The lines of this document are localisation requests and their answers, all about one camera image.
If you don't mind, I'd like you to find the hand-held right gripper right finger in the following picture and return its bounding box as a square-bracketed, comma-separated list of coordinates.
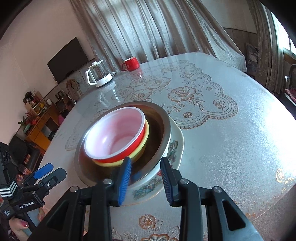
[160, 157, 264, 241]

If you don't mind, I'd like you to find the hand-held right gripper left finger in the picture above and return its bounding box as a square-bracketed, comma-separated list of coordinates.
[29, 157, 132, 241]

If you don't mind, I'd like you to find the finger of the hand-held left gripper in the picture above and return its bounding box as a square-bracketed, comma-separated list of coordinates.
[23, 163, 54, 186]
[22, 168, 67, 193]

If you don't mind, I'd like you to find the white plate with patterned rim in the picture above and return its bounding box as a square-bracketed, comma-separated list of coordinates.
[125, 116, 185, 200]

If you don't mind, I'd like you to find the yellow plastic bowl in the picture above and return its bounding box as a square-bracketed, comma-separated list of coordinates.
[92, 118, 150, 168]

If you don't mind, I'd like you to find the red plastic bowl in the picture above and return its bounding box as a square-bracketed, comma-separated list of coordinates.
[84, 107, 146, 164]

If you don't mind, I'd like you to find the stainless steel bowl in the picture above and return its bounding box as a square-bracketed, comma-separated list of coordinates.
[74, 101, 172, 188]

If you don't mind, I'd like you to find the person's left hand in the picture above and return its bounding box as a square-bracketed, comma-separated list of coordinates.
[9, 206, 49, 238]

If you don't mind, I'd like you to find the black sofa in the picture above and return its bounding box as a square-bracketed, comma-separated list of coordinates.
[9, 136, 42, 167]

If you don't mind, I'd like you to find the orange wooden cabinet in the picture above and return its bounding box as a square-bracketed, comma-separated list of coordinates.
[24, 105, 60, 144]

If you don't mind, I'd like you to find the green potted plant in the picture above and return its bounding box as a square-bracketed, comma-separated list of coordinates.
[18, 116, 31, 132]

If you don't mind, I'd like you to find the wooden shelf with ornaments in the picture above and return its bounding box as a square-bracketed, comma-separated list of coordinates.
[24, 90, 48, 116]

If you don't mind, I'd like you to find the small dark appliance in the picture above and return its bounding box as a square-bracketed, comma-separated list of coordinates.
[55, 96, 67, 112]

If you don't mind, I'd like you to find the bamboo chair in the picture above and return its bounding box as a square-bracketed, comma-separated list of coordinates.
[66, 79, 82, 100]

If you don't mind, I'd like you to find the white glass electric kettle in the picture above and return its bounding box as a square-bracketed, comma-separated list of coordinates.
[85, 61, 114, 88]

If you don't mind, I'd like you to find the red mug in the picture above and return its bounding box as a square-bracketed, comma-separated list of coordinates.
[122, 57, 140, 71]

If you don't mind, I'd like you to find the grey sheer curtain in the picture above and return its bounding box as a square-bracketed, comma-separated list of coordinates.
[69, 0, 247, 72]

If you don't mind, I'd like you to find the dark metal chair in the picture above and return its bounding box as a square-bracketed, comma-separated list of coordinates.
[284, 64, 296, 102]

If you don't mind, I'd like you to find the grey side window curtain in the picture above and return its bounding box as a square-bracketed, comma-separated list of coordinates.
[253, 0, 287, 93]

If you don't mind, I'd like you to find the bright window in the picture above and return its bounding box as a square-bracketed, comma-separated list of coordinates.
[270, 7, 296, 56]

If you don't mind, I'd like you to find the black wall television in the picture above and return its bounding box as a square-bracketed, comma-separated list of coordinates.
[47, 37, 89, 83]

